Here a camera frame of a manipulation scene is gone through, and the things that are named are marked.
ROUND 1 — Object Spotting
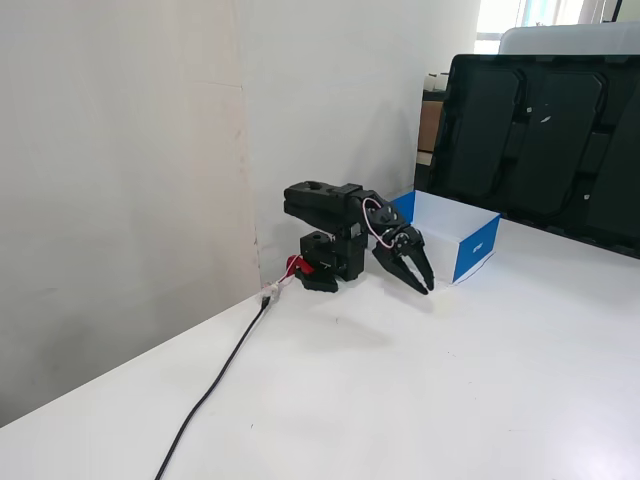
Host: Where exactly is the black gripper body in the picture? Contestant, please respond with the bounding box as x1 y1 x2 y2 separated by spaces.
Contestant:
381 224 427 260

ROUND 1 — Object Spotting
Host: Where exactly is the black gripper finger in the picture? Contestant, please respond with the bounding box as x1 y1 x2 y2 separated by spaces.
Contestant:
411 246 436 291
371 248 430 297

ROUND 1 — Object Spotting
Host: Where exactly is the blue and white cardboard box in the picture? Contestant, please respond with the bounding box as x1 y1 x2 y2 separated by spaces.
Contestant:
388 189 503 286

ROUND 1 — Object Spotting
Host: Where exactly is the brown cardboard box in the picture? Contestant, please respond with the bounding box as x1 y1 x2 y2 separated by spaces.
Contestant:
414 89 446 169

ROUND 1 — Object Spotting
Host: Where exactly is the red table clamp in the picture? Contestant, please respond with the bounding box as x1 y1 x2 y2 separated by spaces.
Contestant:
284 254 316 276

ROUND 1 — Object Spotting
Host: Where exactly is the black moulded plastic tray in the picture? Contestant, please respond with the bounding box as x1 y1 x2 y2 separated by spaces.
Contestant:
426 51 640 261

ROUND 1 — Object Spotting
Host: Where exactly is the white and red servo wire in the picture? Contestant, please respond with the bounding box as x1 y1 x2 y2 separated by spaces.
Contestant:
361 197 397 252

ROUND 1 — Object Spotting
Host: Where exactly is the black power cable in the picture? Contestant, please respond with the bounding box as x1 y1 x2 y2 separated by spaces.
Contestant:
153 294 274 480

